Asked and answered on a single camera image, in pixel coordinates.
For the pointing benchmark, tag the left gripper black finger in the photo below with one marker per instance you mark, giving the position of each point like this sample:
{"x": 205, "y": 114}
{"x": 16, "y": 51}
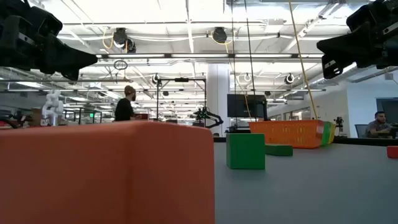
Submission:
{"x": 71, "y": 76}
{"x": 65, "y": 57}

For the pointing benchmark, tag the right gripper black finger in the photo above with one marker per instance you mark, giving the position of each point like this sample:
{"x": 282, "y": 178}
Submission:
{"x": 331, "y": 70}
{"x": 348, "y": 43}

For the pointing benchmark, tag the green cube block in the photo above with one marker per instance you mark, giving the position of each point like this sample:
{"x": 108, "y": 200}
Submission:
{"x": 245, "y": 152}

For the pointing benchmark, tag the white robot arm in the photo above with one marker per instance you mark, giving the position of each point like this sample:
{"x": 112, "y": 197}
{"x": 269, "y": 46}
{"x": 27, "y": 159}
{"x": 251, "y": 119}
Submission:
{"x": 53, "y": 107}

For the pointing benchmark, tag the black robot arm with green parts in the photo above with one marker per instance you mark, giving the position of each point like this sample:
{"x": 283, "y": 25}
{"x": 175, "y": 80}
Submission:
{"x": 214, "y": 119}

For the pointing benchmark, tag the brown cardboard box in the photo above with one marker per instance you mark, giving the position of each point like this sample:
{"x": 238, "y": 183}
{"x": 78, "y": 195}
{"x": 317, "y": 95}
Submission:
{"x": 36, "y": 117}

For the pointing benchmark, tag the person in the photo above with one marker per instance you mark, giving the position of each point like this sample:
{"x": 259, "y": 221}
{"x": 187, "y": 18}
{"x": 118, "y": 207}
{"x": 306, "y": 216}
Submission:
{"x": 124, "y": 109}
{"x": 377, "y": 127}

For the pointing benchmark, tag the yellow plastic basket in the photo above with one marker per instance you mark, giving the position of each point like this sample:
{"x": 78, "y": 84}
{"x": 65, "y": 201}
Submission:
{"x": 332, "y": 133}

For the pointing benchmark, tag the green plastic basket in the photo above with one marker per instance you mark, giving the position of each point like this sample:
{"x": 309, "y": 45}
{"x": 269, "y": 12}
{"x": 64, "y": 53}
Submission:
{"x": 326, "y": 133}

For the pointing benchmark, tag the grey office chair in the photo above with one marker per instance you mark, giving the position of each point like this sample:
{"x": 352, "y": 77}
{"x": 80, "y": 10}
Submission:
{"x": 360, "y": 130}

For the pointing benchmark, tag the orange plastic basket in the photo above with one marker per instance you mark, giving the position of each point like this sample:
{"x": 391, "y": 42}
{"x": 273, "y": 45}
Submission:
{"x": 286, "y": 133}

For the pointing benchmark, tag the red box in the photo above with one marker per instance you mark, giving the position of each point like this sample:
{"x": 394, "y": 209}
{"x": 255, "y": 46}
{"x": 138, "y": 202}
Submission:
{"x": 143, "y": 116}

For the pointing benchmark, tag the black monitor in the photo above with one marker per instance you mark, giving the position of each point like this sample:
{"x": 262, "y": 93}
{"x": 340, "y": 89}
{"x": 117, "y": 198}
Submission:
{"x": 242, "y": 105}

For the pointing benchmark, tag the orange-red rectangular block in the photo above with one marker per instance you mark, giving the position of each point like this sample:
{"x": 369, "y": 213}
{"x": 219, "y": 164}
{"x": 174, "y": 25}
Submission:
{"x": 93, "y": 174}

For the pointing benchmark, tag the red block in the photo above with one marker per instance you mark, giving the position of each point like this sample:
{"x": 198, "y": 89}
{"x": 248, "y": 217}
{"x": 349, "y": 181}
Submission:
{"x": 393, "y": 152}

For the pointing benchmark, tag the white building column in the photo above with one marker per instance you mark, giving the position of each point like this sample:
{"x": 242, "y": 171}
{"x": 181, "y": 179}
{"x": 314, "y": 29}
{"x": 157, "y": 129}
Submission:
{"x": 217, "y": 93}

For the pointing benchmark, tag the black shelf frame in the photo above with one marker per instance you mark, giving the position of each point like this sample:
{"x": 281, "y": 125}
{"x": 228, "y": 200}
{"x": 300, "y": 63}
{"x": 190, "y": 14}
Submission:
{"x": 80, "y": 116}

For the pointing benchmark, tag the black camera on tripod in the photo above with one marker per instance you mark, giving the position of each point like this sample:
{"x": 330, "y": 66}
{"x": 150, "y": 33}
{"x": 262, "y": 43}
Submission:
{"x": 339, "y": 121}

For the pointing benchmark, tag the dark wall screen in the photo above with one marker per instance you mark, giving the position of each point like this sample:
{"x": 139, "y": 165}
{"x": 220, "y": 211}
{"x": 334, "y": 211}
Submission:
{"x": 390, "y": 105}

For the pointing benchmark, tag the black metal frame rig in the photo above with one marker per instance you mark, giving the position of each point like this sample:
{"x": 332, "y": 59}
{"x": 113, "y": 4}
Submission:
{"x": 182, "y": 80}

